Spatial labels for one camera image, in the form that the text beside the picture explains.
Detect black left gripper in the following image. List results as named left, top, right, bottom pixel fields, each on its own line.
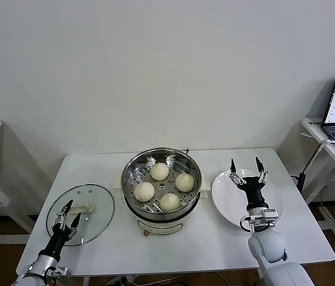
left=37, top=199, right=82, bottom=260

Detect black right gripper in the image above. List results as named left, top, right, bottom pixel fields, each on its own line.
left=228, top=156, right=270, bottom=213

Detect round glass lid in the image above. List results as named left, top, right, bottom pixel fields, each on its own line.
left=46, top=183, right=117, bottom=246

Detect white steamed baozi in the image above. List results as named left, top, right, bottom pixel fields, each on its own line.
left=150, top=163, right=170, bottom=181
left=159, top=192, right=182, bottom=213
left=174, top=173, right=195, bottom=192
left=133, top=181, right=155, bottom=202

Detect stainless steel steamer basket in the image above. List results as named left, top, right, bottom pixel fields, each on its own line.
left=114, top=148, right=212, bottom=217

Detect white round plate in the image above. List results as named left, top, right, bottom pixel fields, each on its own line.
left=211, top=168, right=285, bottom=231

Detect white power strip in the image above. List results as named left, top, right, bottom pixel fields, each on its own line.
left=107, top=275, right=136, bottom=285

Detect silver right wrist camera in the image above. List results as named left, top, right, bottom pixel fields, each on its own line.
left=239, top=209, right=279, bottom=233

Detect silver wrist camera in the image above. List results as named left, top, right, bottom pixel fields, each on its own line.
left=239, top=209, right=279, bottom=233
left=45, top=266, right=72, bottom=280

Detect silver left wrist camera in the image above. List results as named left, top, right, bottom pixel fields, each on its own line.
left=45, top=266, right=72, bottom=280

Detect black cable plug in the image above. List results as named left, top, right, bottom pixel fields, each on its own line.
left=292, top=172, right=308, bottom=198

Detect white laptop charging cable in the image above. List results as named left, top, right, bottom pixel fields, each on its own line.
left=303, top=138, right=335, bottom=175

